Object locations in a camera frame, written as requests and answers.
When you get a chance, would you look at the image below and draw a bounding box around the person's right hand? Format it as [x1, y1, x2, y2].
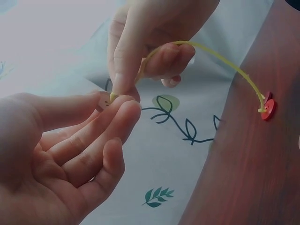
[107, 0, 221, 104]

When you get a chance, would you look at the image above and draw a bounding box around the person's left hand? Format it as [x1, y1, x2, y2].
[0, 90, 142, 225]

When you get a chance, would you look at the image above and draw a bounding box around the pale pinkish round button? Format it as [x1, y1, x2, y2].
[95, 91, 112, 113]

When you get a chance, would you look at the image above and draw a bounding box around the yellow string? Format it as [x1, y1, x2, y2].
[109, 40, 267, 113]

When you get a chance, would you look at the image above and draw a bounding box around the dark red round button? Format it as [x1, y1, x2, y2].
[262, 91, 273, 106]

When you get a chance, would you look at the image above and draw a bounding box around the bright red round button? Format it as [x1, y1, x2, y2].
[261, 98, 277, 122]

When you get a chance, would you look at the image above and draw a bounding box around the black rounded object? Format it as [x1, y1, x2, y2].
[285, 0, 300, 12]

